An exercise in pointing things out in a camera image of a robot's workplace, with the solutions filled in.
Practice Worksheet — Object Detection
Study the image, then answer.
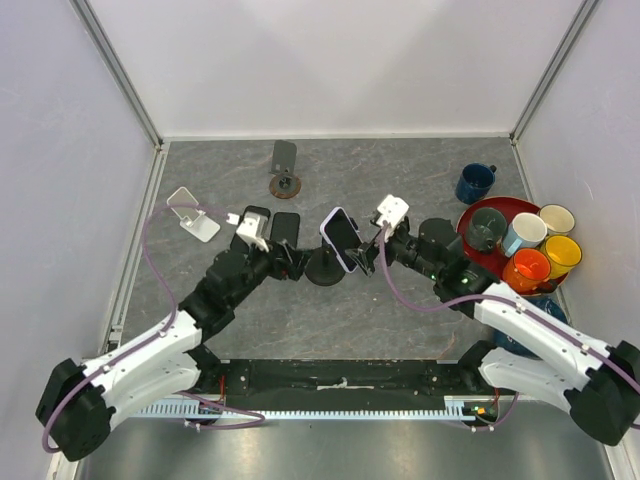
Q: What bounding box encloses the white metal phone stand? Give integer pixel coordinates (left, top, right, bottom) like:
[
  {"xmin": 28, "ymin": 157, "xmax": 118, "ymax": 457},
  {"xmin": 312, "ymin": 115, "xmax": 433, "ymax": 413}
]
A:
[{"xmin": 166, "ymin": 186, "xmax": 220, "ymax": 243}]

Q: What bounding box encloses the aluminium frame post right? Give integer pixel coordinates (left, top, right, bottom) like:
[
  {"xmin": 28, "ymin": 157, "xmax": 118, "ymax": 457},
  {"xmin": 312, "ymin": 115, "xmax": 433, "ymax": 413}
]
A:
[{"xmin": 509, "ymin": 0, "xmax": 601, "ymax": 146}]

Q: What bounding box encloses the aluminium frame post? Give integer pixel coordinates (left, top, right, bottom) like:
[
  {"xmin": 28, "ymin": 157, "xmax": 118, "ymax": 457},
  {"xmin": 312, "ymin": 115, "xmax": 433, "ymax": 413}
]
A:
[
  {"xmin": 69, "ymin": 0, "xmax": 164, "ymax": 150},
  {"xmin": 509, "ymin": 0, "xmax": 601, "ymax": 146}
]

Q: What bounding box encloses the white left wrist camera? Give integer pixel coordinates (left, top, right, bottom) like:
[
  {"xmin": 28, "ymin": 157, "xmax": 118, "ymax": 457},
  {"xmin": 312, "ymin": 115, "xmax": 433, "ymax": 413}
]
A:
[{"xmin": 227, "ymin": 210, "xmax": 272, "ymax": 251}]

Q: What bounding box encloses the orange mug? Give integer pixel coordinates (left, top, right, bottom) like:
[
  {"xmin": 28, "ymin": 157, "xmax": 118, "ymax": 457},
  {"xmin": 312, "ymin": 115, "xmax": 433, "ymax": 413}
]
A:
[{"xmin": 502, "ymin": 248, "xmax": 557, "ymax": 295}]

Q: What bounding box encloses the grey green mug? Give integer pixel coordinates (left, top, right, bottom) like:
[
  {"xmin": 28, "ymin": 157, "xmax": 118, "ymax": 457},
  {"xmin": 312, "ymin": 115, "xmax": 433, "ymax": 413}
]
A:
[{"xmin": 464, "ymin": 207, "xmax": 508, "ymax": 254}]

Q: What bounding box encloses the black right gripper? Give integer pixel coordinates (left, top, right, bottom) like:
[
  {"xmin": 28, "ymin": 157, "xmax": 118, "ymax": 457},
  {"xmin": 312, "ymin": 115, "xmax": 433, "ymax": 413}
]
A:
[{"xmin": 345, "ymin": 219, "xmax": 441, "ymax": 282}]

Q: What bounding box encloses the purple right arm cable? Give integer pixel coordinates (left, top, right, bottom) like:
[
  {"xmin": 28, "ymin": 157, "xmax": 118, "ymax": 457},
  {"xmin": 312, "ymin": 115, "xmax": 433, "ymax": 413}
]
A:
[{"xmin": 377, "ymin": 224, "xmax": 640, "ymax": 434}]

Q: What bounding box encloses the round wooden base phone stand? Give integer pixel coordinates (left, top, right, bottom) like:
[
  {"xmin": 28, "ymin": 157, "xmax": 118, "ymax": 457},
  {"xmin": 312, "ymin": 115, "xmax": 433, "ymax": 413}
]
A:
[{"xmin": 269, "ymin": 140, "xmax": 301, "ymax": 199}]

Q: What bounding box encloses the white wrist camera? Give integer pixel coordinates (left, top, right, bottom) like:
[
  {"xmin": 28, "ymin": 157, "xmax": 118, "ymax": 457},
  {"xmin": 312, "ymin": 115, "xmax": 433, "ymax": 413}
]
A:
[
  {"xmin": 372, "ymin": 194, "xmax": 409, "ymax": 234},
  {"xmin": 227, "ymin": 210, "xmax": 272, "ymax": 251}
]

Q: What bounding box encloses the aluminium frame post left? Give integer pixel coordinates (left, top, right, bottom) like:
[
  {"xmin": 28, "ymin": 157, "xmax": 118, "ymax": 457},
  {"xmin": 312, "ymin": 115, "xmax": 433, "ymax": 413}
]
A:
[{"xmin": 69, "ymin": 0, "xmax": 164, "ymax": 150}]

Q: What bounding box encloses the cream mug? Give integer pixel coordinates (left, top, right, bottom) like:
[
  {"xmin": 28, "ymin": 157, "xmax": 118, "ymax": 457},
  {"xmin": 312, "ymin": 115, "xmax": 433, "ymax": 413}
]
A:
[{"xmin": 537, "ymin": 204, "xmax": 576, "ymax": 236}]

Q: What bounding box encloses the black clamp phone stand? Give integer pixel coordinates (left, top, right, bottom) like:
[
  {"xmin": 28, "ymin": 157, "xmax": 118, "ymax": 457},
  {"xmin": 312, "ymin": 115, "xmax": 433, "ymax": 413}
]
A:
[{"xmin": 305, "ymin": 214, "xmax": 359, "ymax": 286}]

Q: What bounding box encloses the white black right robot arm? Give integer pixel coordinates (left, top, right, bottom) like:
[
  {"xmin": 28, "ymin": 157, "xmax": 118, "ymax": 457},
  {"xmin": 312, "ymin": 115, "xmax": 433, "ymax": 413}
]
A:
[{"xmin": 339, "ymin": 218, "xmax": 639, "ymax": 446}]

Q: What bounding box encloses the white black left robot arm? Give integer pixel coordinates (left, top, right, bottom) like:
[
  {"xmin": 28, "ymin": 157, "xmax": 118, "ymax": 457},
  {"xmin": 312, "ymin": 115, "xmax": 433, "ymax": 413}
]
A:
[{"xmin": 36, "ymin": 241, "xmax": 311, "ymax": 461}]

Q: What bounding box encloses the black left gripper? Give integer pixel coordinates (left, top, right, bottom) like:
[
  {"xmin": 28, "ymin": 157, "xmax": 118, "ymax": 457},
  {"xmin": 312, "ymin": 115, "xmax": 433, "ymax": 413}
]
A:
[{"xmin": 228, "ymin": 236, "xmax": 314, "ymax": 308}]

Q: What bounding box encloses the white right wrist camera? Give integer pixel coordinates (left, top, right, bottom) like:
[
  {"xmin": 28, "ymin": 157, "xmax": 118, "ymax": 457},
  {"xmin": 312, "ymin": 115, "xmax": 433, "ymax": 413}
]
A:
[{"xmin": 372, "ymin": 194, "xmax": 409, "ymax": 234}]

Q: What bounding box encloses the black phone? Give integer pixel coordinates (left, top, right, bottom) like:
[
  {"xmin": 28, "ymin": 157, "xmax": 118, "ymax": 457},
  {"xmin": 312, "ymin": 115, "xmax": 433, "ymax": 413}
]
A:
[
  {"xmin": 229, "ymin": 204, "xmax": 272, "ymax": 254},
  {"xmin": 270, "ymin": 212, "xmax": 301, "ymax": 249}
]

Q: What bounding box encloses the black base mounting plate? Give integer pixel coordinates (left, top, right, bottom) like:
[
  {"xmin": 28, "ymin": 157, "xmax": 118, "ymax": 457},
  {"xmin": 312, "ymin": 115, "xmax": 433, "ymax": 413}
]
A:
[{"xmin": 191, "ymin": 359, "xmax": 495, "ymax": 412}]

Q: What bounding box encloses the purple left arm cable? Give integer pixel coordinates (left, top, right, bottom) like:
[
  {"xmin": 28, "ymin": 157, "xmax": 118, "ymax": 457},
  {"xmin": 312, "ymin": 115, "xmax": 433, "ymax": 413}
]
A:
[{"xmin": 40, "ymin": 204, "xmax": 266, "ymax": 454}]

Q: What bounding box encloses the yellow mug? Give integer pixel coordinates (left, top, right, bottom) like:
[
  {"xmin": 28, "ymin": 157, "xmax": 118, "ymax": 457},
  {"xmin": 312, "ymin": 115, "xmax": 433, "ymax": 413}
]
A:
[{"xmin": 540, "ymin": 235, "xmax": 583, "ymax": 280}]

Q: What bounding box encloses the grey slotted cable duct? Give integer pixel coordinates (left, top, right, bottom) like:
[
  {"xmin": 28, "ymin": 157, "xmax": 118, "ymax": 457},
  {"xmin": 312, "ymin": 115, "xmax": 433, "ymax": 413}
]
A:
[{"xmin": 133, "ymin": 396, "xmax": 475, "ymax": 422}]

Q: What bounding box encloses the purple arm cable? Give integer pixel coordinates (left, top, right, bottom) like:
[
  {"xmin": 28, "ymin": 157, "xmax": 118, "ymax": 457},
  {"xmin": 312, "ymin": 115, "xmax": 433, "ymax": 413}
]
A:
[
  {"xmin": 40, "ymin": 204, "xmax": 266, "ymax": 454},
  {"xmin": 377, "ymin": 224, "xmax": 640, "ymax": 434}
]

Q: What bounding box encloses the white light blue mug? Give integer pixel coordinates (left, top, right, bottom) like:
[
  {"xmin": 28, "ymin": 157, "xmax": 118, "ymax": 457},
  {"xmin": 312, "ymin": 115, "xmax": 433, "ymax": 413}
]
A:
[{"xmin": 501, "ymin": 212, "xmax": 548, "ymax": 257}]

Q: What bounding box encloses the red round tray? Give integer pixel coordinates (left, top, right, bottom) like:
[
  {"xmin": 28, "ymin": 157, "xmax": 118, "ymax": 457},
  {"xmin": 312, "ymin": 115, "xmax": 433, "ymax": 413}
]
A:
[{"xmin": 457, "ymin": 196, "xmax": 567, "ymax": 296}]

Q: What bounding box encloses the dark blue mug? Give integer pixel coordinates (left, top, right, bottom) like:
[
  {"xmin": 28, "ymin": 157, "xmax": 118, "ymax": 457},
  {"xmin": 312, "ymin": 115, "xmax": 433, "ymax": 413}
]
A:
[{"xmin": 455, "ymin": 163, "xmax": 497, "ymax": 205}]

